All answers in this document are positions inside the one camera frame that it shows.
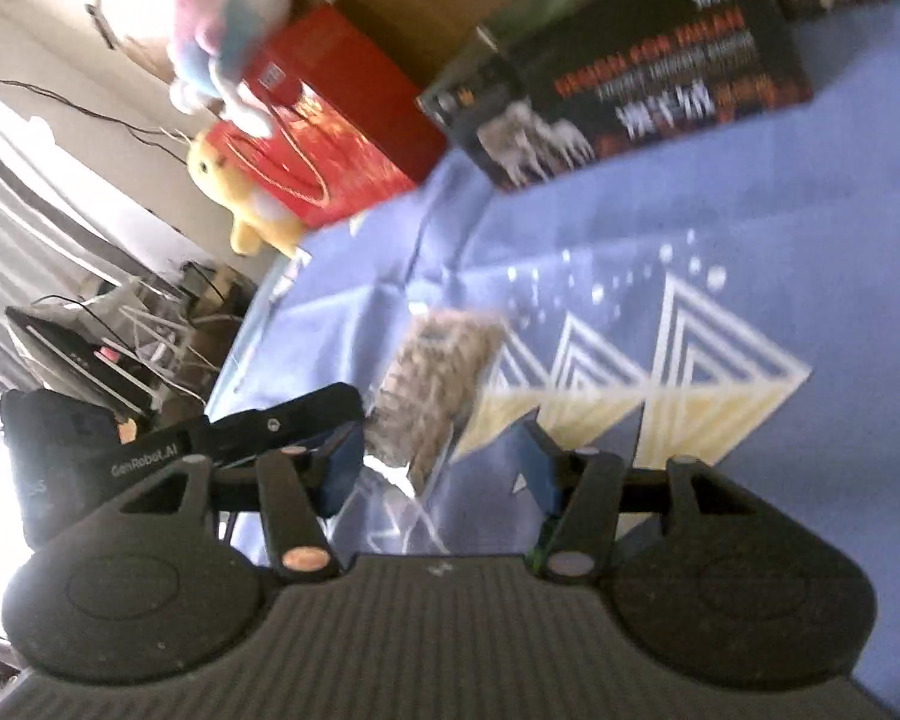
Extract pink white plush toy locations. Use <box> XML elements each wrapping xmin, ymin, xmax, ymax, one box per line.
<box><xmin>167</xmin><ymin>0</ymin><xmax>292</xmax><ymax>137</ymax></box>

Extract cluttered side table items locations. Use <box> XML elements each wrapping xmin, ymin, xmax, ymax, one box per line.
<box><xmin>0</xmin><ymin>262</ymin><xmax>256</xmax><ymax>427</ymax></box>

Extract black sheep wool box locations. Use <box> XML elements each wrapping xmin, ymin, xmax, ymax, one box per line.
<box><xmin>418</xmin><ymin>0</ymin><xmax>813</xmax><ymax>192</ymax></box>

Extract clear bag of peanuts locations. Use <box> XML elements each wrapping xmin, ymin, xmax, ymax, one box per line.
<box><xmin>365</xmin><ymin>310</ymin><xmax>505</xmax><ymax>496</ymax></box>

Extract blue patterned tablecloth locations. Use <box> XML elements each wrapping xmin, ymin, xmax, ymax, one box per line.
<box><xmin>209</xmin><ymin>0</ymin><xmax>900</xmax><ymax>715</ymax></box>

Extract yellow plush toy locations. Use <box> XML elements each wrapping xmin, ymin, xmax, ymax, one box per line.
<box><xmin>187</xmin><ymin>130</ymin><xmax>307</xmax><ymax>259</ymax></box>

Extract red gift box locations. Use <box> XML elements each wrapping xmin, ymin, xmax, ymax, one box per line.
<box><xmin>206</xmin><ymin>4</ymin><xmax>447</xmax><ymax>231</ymax></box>

